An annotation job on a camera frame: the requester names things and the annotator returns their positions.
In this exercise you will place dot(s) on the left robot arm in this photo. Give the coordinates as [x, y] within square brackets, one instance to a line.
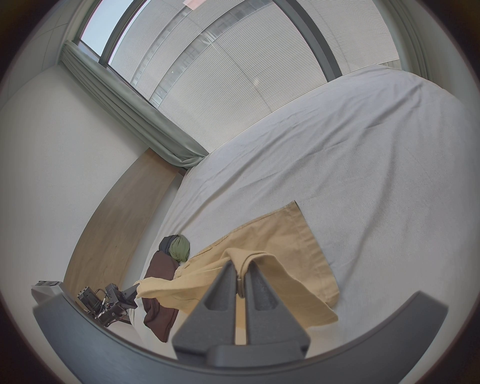
[88, 300]

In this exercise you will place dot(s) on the black garment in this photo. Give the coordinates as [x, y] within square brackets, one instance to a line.
[165, 243]

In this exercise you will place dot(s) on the bed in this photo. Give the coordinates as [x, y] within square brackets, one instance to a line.
[337, 168]

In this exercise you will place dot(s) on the brown shorts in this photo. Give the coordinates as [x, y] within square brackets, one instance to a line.
[159, 300]

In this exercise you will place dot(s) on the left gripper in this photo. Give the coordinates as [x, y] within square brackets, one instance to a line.
[122, 305]

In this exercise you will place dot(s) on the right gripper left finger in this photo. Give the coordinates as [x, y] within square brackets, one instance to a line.
[212, 315]

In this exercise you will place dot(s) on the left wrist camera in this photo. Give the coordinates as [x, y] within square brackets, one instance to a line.
[112, 290]

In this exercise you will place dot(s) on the window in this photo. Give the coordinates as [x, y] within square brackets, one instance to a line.
[225, 56]

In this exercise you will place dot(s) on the green garment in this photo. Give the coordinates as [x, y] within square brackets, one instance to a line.
[180, 247]

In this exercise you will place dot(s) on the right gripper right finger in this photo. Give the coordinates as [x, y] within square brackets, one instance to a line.
[268, 315]

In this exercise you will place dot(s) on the tan shorts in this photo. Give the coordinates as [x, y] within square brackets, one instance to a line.
[292, 255]

